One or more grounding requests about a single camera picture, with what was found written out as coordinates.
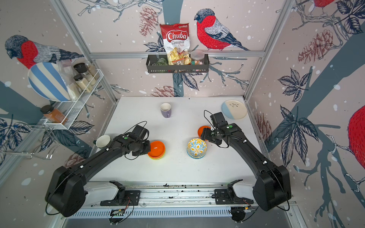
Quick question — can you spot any small orange bowl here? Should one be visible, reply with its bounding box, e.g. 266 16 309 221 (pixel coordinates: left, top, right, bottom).
197 125 212 137

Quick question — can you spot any green item in basket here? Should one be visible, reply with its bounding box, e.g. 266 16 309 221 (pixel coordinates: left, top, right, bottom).
156 58 169 66

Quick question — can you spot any large orange bowl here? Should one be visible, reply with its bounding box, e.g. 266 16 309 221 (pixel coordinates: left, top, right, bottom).
148 141 165 157

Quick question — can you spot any purple mug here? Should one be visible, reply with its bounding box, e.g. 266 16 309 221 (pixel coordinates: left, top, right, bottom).
160 103 172 118

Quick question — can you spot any yellow flower bowl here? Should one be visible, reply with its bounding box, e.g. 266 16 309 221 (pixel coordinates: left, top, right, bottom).
188 154 205 157

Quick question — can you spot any black lid spice jar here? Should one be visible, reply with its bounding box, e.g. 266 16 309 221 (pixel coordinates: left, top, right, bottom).
73 74 93 93
73 63 97 86

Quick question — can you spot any blue yellow patterned bowl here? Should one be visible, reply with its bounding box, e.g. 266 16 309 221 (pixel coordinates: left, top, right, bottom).
187 138 207 156

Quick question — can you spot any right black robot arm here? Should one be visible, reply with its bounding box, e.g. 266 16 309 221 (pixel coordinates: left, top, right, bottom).
201 112 292 211

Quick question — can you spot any clear plastic container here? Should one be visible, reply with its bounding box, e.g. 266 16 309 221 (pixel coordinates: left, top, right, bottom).
190 50 205 65

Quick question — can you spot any blue striped plate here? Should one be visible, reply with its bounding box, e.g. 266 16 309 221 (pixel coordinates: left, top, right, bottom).
28 62 70 102

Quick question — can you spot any red cassava chips bag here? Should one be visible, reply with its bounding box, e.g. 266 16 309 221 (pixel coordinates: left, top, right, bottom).
160 23 191 65

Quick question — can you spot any white wire shelf rack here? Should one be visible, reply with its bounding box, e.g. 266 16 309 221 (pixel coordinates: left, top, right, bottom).
41 69 104 130

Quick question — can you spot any black wall basket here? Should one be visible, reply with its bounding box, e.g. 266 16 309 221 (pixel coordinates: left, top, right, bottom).
146 54 210 73

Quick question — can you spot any blue white plate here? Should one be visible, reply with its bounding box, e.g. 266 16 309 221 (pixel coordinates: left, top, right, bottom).
221 100 248 120

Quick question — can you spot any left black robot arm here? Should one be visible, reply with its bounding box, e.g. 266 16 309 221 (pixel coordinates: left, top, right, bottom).
45 124 151 217

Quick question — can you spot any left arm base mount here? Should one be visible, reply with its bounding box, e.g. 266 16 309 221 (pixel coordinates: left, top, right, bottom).
100 180 141 206

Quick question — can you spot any orange spice jar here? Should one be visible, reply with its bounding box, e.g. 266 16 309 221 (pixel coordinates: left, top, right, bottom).
40 105 68 125

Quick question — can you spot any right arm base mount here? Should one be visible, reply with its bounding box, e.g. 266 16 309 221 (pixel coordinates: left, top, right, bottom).
212 179 254 205

